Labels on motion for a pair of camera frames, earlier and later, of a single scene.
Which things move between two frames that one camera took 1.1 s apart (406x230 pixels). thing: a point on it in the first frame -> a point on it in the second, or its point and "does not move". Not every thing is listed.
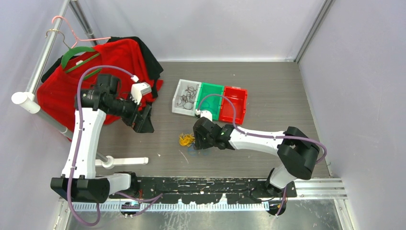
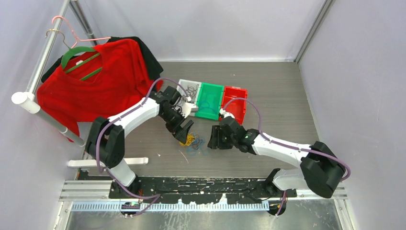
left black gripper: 145,125 -> 180,135
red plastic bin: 238,97 does not move
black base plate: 211,190 does not move
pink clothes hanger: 77,39 does not move
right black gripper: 199,143 -> 215,142
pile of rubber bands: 186,139 does not move
